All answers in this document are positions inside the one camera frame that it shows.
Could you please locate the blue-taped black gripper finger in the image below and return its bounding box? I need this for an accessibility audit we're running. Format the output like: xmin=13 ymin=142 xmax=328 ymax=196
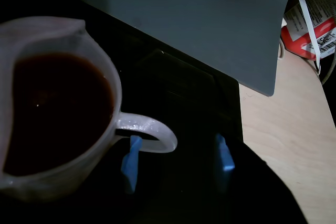
xmin=214 ymin=133 xmax=236 ymax=194
xmin=120 ymin=135 xmax=143 ymax=195

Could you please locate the translucent pink printed kettle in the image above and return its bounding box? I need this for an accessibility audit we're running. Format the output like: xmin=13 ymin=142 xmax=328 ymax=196
xmin=0 ymin=16 xmax=178 ymax=202

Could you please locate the black silicone work mat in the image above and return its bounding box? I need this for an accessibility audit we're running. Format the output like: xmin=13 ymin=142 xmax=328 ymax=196
xmin=0 ymin=0 xmax=308 ymax=224

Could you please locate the red white labelled container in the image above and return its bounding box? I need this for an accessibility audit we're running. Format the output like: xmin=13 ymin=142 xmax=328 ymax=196
xmin=280 ymin=0 xmax=336 ymax=61

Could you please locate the white flat cable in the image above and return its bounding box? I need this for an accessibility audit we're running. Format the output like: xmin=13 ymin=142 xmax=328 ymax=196
xmin=291 ymin=0 xmax=322 ymax=75

